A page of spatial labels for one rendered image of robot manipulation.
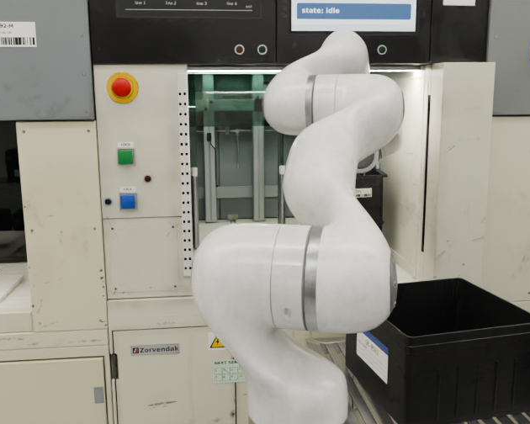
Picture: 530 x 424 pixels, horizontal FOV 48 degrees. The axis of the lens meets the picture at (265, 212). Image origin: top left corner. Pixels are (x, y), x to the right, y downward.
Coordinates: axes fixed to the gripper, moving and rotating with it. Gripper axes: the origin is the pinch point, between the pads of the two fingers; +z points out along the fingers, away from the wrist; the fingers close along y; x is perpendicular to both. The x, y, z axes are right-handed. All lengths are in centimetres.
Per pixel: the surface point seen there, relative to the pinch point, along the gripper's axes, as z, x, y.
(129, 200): -33, -9, -52
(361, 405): -63, -44, -6
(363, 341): -56, -34, -4
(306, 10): -29.6, 31.6, -12.3
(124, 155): -33, 1, -53
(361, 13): -28.8, 31.2, -0.1
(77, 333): -33, -40, -66
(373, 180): -9.2, -8.9, 8.1
